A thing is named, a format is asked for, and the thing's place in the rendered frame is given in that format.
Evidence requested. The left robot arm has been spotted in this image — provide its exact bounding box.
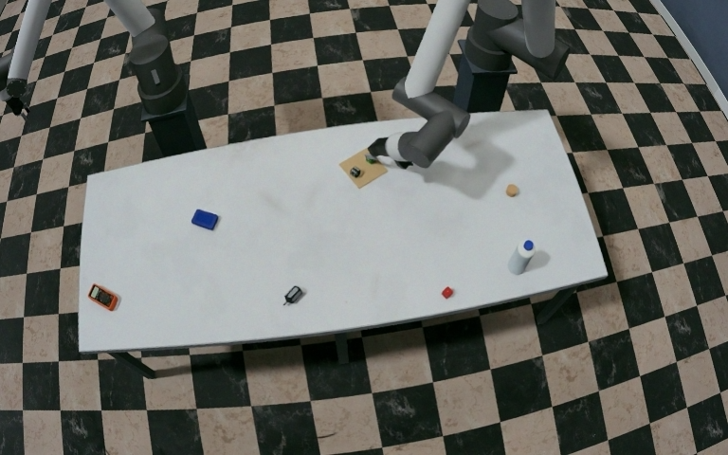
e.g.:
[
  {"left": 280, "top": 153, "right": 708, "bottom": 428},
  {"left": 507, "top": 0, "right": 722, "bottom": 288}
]
[{"left": 391, "top": 0, "right": 571, "bottom": 169}]

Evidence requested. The orange pocket multimeter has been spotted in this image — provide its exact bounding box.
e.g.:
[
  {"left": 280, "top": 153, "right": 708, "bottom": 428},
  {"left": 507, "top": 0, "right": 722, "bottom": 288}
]
[{"left": 88, "top": 283, "right": 118, "bottom": 312}]

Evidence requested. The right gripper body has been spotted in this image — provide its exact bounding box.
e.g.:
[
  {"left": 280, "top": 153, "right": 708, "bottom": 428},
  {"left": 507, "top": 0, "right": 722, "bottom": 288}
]
[{"left": 0, "top": 87, "right": 24, "bottom": 116}]

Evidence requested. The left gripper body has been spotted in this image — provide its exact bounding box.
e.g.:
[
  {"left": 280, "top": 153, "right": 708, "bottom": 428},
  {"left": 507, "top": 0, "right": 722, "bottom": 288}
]
[{"left": 368, "top": 132, "right": 413, "bottom": 169}]

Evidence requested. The tan flat mat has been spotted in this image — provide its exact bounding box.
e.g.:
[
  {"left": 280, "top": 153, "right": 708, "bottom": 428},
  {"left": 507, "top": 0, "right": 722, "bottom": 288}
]
[{"left": 338, "top": 148, "right": 388, "bottom": 189}]

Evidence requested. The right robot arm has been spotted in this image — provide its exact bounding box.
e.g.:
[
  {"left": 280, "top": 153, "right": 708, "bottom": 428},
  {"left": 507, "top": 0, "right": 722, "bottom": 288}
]
[{"left": 0, "top": 0, "right": 187, "bottom": 116}]

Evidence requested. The white bottle with blue cap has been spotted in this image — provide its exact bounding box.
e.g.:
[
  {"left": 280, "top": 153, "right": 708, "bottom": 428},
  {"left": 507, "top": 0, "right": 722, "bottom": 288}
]
[{"left": 508, "top": 239, "right": 536, "bottom": 275}]

